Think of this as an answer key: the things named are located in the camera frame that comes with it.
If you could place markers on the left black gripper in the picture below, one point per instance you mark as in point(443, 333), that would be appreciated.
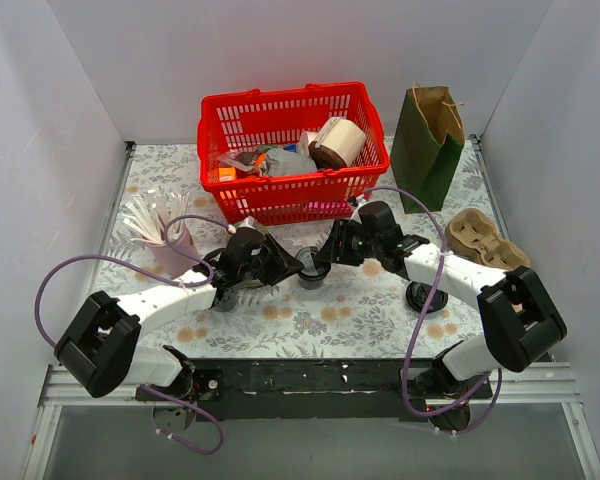
point(272, 258)

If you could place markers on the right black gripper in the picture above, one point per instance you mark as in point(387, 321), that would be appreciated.
point(343, 243)

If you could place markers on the black cup lid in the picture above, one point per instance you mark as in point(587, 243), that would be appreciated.
point(312, 269)

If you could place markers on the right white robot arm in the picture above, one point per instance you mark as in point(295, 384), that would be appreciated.
point(519, 319)

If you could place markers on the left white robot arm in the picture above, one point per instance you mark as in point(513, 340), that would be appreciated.
point(101, 349)

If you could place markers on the floral table mat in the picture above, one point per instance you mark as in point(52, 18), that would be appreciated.
point(359, 312)

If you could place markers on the stack of black lids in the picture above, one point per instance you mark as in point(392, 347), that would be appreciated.
point(417, 293)

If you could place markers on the grey plastic pouch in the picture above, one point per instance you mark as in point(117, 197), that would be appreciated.
point(280, 163)

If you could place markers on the red plastic shopping basket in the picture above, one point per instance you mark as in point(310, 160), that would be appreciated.
point(237, 129)

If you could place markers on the orange small box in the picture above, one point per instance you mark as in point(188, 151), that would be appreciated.
point(226, 174)

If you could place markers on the beige and brown roll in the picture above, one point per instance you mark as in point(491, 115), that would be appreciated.
point(337, 144)

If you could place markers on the pink small roll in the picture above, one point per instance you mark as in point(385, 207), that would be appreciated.
point(306, 138)

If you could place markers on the brown cardboard cup carrier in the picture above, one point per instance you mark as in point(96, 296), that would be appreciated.
point(473, 235)

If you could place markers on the pink cup of straws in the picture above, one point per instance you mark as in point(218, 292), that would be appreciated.
point(173, 248)

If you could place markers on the green paper bag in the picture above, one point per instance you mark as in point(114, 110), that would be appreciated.
point(427, 144)

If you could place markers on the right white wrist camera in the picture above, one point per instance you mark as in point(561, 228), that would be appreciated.
point(357, 203)

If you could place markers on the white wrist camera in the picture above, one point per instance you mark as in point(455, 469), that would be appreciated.
point(357, 203)
point(247, 222)

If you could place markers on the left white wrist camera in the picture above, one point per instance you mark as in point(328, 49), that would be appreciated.
point(247, 222)

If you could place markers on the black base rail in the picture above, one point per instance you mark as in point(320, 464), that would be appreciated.
point(241, 389)

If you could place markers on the aluminium frame rail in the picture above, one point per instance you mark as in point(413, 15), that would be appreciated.
point(541, 383)

